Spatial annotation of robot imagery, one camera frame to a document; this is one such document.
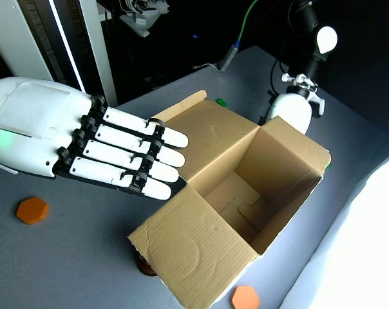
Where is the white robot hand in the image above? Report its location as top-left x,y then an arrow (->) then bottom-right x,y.
265,92 -> 313,136
0,76 -> 189,201

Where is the brown cardboard box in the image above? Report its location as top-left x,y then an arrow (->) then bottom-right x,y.
128,89 -> 332,309

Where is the brown round object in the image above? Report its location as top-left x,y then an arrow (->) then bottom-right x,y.
135,252 -> 159,277

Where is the orange hexagon block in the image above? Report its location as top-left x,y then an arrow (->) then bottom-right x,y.
15,196 -> 50,225
231,285 -> 261,309

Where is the white light strip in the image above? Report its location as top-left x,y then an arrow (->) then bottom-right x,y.
48,0 -> 86,94

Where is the white equipment rack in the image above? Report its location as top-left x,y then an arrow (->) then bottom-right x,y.
0,0 -> 119,107

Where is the grey table cloth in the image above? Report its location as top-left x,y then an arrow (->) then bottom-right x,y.
0,44 -> 389,309

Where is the white printed plastic part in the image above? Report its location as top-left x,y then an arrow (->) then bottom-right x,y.
119,0 -> 170,39

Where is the black cable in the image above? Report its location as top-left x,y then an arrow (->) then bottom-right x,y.
269,57 -> 292,97

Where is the grey cable adapter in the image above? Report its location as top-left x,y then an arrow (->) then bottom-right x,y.
218,41 -> 241,73

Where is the white cable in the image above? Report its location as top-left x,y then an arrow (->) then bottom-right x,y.
190,62 -> 222,72

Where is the green cable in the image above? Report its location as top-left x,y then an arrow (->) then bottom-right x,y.
236,0 -> 260,46

